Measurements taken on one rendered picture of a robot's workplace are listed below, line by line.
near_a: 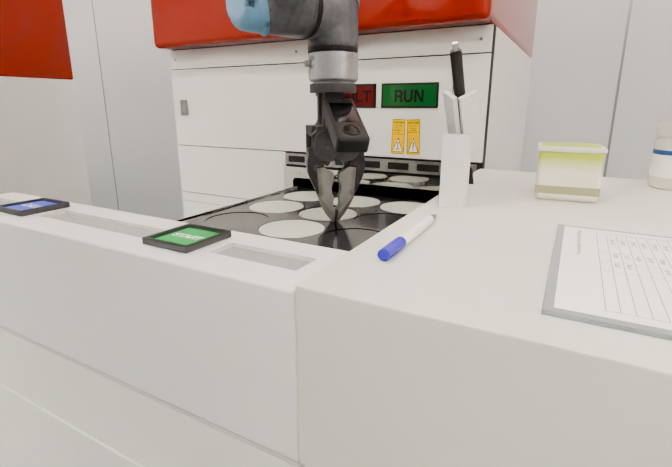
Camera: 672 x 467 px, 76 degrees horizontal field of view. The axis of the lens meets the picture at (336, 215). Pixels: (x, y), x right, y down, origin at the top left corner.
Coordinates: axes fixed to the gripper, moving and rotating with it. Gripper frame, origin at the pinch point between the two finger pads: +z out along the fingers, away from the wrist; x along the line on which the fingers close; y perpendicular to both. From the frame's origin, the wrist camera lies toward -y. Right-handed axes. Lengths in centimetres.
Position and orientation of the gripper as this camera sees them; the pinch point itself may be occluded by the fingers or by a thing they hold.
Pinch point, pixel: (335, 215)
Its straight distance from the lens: 68.6
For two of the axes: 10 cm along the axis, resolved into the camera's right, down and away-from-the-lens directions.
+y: -2.2, -2.4, 9.5
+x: -9.7, 0.5, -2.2
